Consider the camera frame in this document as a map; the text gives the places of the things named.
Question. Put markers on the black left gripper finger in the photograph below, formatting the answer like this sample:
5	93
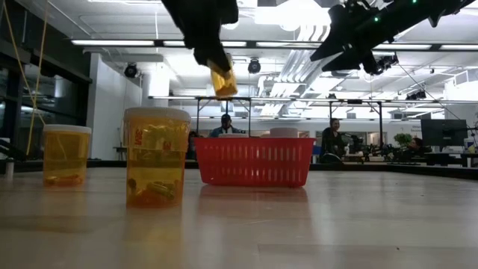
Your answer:
214	56

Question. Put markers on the person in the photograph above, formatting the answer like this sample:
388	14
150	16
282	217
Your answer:
416	145
225	125
332	142

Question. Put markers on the green potted office plant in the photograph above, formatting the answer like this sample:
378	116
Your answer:
402	139

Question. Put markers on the black computer monitor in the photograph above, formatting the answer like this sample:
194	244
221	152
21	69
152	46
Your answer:
443	132

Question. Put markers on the black ceiling spotlight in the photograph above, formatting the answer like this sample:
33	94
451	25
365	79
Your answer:
130	70
254	66

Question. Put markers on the small white cylinder post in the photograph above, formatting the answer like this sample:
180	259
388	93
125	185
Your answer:
9	168

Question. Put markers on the long ceiling light strip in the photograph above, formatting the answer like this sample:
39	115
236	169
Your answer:
112	43

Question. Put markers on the red plastic basket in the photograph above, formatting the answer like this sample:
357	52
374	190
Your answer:
254	162

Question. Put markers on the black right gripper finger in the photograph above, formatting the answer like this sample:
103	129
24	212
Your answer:
343	61
332	48

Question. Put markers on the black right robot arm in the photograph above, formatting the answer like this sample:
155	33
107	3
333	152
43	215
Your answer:
429	11

